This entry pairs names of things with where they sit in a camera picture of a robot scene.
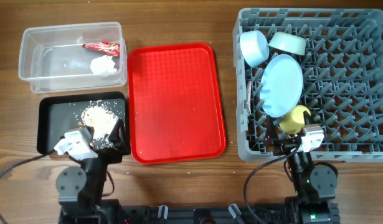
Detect green bowl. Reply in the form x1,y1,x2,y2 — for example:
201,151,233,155
268,32,306,55

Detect white plastic fork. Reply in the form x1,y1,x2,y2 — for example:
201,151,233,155
245,81,252,116

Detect clear plastic bin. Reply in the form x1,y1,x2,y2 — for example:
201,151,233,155
18,22,127,93

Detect white napkin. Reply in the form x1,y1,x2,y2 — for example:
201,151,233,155
90,55,117,74

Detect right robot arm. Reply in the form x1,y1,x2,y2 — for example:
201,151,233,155
264,111,341,223

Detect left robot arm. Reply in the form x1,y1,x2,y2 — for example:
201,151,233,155
54,119,131,224

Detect light blue plate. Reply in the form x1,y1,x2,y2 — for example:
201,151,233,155
259,54,303,118

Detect rice and food scraps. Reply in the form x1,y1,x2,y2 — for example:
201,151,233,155
72,100,121,149

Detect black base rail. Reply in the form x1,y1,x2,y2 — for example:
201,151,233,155
59,203,340,224

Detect light blue bowl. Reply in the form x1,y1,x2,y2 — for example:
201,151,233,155
240,30,269,67

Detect black waste tray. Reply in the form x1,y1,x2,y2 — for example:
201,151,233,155
36,91,128,154

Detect red serving tray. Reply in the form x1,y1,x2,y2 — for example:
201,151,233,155
128,42,227,165

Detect yellow cup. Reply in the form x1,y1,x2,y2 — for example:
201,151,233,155
278,105,311,134

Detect red snack wrapper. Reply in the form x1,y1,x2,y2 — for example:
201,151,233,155
82,41,120,57

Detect grey dishwasher rack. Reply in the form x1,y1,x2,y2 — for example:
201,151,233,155
232,8,383,162

